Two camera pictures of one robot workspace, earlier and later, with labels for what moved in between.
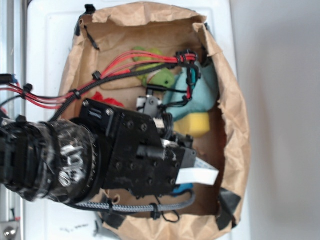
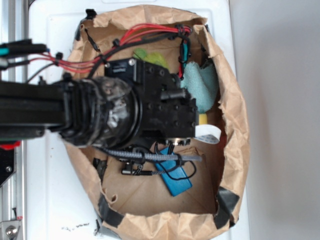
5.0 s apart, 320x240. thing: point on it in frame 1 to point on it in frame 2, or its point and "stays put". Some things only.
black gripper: (133, 156) to (167, 112)
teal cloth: (195, 89) stays put
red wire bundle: (12, 93) to (72, 64)
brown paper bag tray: (150, 55) stays put
